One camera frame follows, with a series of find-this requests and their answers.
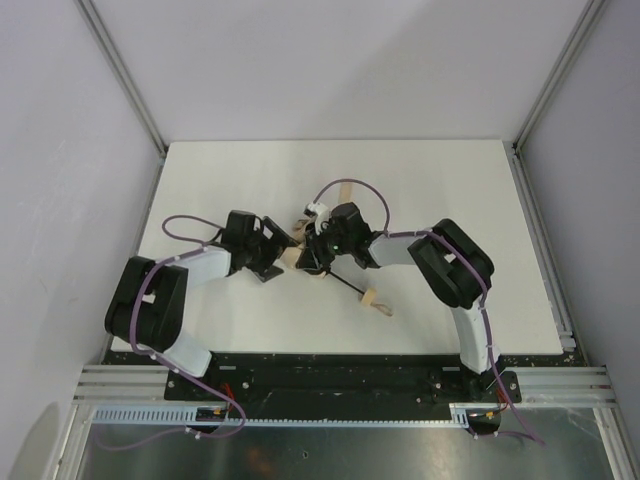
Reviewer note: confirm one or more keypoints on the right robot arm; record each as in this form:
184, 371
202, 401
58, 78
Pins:
456, 269

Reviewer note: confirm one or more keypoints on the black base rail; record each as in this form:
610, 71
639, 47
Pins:
350, 387

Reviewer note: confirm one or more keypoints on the left aluminium corner post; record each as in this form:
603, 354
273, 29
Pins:
114, 59

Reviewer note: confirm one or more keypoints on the right aluminium corner post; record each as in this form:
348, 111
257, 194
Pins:
569, 54

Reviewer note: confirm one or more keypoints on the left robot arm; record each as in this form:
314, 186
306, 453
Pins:
147, 308

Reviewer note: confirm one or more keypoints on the beige folding umbrella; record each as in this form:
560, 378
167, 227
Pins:
345, 280

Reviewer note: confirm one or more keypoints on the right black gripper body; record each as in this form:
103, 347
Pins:
310, 253

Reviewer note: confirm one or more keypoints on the aluminium front frame beam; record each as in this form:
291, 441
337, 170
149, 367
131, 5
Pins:
540, 387

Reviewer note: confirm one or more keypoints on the aluminium frame profile right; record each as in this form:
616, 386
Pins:
541, 245

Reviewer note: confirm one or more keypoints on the aluminium corner post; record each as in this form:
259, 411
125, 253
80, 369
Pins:
569, 54
114, 59

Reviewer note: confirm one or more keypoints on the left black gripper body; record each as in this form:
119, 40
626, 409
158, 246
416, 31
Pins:
273, 245

